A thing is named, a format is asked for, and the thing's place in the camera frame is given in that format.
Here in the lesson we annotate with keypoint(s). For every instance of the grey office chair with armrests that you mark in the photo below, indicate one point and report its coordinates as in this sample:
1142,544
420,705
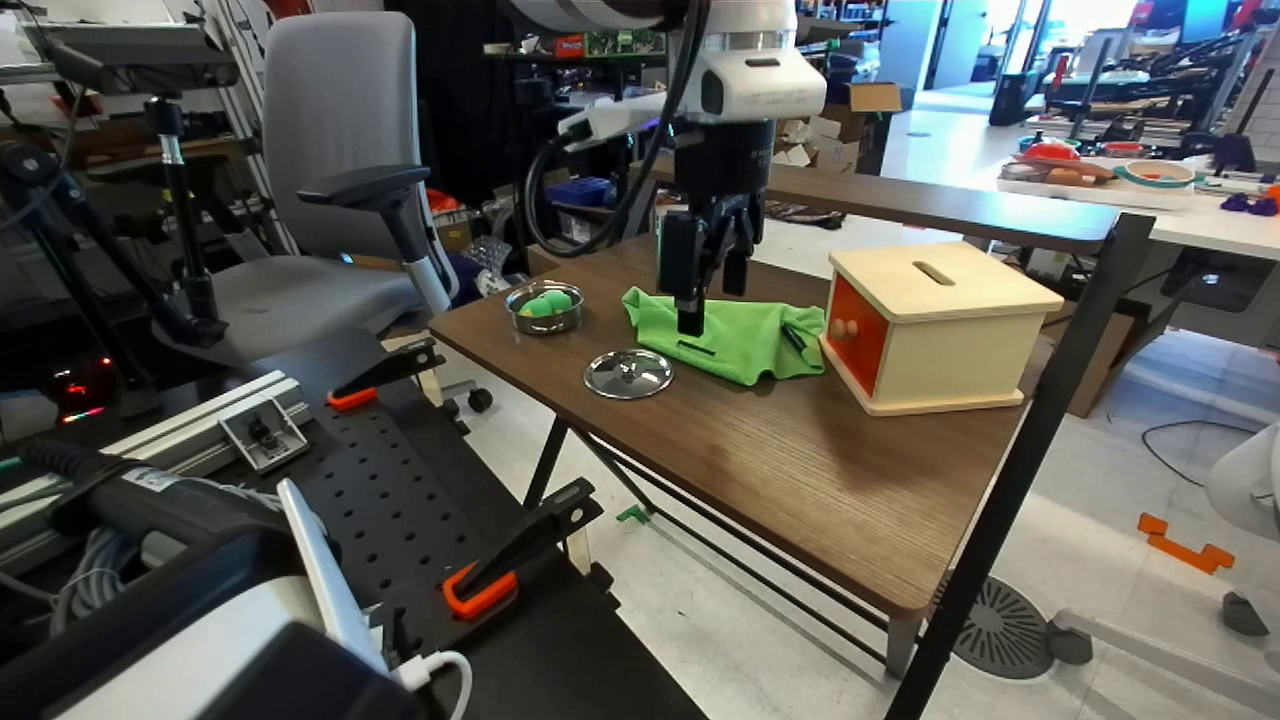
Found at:
340,106

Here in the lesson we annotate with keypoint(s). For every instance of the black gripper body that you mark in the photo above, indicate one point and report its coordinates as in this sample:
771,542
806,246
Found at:
727,167

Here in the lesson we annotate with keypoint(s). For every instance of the white table with toys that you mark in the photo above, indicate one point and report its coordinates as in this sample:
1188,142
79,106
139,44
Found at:
1202,228

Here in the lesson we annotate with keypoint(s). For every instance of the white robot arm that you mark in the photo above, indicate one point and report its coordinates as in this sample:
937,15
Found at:
745,74

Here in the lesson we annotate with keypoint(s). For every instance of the black perforated breadboard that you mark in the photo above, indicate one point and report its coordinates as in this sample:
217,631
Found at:
400,507

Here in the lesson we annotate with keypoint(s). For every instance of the round floor drain cover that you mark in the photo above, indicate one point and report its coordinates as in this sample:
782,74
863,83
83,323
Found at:
1006,631

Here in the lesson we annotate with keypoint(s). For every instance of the wooden table with black frame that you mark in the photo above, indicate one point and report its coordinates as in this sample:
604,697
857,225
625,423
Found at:
1029,454

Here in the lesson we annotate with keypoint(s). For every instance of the green microfiber towel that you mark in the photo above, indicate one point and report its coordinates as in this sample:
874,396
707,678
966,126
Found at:
745,340

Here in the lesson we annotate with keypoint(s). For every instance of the orange floor tape mark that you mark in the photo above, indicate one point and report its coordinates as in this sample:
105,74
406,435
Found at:
1187,549

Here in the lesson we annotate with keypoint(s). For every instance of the orange toy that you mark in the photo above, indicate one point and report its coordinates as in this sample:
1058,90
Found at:
1062,162

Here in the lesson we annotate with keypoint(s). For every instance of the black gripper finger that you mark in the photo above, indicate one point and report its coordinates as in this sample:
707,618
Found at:
687,280
737,253

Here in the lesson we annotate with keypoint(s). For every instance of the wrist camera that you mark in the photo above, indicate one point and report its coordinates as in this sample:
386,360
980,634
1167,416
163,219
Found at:
625,122

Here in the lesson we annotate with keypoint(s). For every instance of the small steel pot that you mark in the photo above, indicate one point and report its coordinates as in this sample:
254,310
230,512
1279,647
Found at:
544,331

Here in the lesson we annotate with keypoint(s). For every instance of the black tripod stand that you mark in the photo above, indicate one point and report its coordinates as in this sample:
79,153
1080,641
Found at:
184,253

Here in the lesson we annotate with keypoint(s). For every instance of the aluminium extrusion rail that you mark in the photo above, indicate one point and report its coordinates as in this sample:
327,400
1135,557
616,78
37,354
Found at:
202,423

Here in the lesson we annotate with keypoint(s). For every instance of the wooden box with red drawer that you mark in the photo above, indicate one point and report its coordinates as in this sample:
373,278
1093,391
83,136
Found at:
934,333

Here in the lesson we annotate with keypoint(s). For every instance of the green plush toy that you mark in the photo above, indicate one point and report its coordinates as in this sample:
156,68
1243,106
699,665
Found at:
544,307

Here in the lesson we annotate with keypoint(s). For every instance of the cardboard box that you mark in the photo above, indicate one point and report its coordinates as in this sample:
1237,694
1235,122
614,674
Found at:
1101,367

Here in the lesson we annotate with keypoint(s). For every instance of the white flat panel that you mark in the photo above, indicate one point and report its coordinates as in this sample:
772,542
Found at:
327,574

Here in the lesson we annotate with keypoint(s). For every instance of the small metal bracket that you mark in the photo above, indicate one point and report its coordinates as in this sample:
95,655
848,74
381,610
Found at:
265,435

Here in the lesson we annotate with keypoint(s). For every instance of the green floor tape piece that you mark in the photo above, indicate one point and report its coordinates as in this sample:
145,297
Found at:
635,512

